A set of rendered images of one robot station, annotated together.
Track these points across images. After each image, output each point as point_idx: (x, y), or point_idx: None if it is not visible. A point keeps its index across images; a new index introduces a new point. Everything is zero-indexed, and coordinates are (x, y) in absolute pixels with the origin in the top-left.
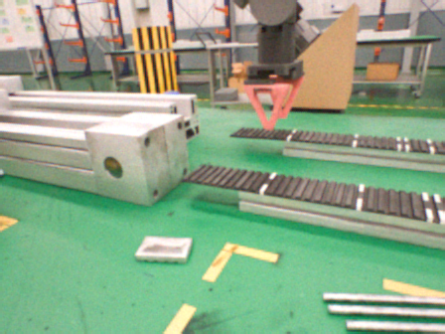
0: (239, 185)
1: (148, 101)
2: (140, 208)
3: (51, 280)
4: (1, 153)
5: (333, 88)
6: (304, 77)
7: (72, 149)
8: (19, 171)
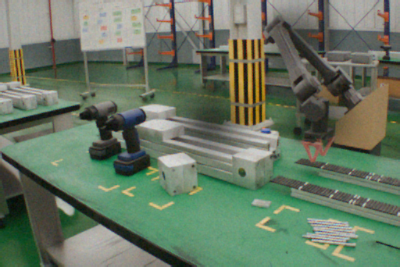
0: (291, 185)
1: (255, 138)
2: (251, 190)
3: (224, 207)
4: None
5: (364, 137)
6: (348, 126)
7: (223, 161)
8: None
